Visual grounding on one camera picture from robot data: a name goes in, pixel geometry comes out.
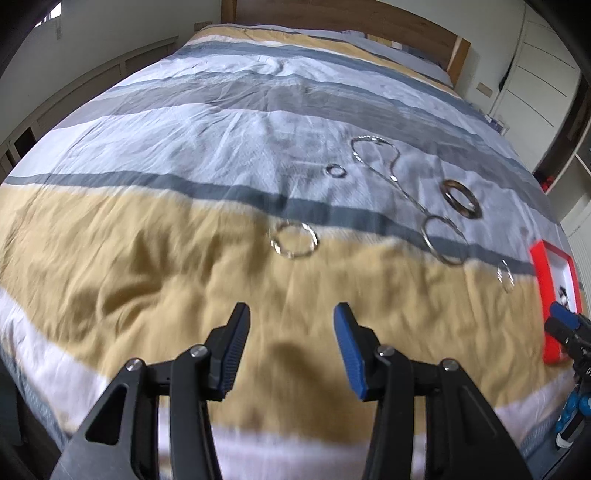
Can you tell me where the silver band bracelet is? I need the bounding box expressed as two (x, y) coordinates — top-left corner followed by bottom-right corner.
(496, 258), (517, 293)

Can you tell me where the twisted silver bracelet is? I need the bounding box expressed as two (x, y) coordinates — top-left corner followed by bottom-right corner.
(268, 220), (321, 260)

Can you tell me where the thin silver bangle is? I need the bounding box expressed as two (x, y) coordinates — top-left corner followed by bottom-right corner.
(421, 214), (470, 267)

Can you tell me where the red jewelry box tray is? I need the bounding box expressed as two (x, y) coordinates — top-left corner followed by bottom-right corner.
(529, 239), (585, 366)

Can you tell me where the blue gloved right hand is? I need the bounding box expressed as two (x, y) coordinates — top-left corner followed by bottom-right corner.
(555, 391), (590, 449)

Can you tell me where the dark tortoiseshell bangle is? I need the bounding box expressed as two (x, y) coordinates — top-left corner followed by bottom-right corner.
(440, 179), (483, 220)

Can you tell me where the striped bed duvet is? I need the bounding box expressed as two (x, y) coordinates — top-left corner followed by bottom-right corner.
(1, 25), (573, 479)

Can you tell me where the white wardrobe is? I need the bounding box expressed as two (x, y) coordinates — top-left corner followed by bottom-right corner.
(492, 6), (589, 190)

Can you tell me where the blue striped pillow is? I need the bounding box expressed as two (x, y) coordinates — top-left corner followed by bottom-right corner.
(342, 30), (453, 87)

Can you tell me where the wooden headboard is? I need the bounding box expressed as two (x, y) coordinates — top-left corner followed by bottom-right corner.
(221, 0), (471, 85)

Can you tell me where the silver chain necklace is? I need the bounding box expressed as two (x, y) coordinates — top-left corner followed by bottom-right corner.
(349, 134), (433, 216)

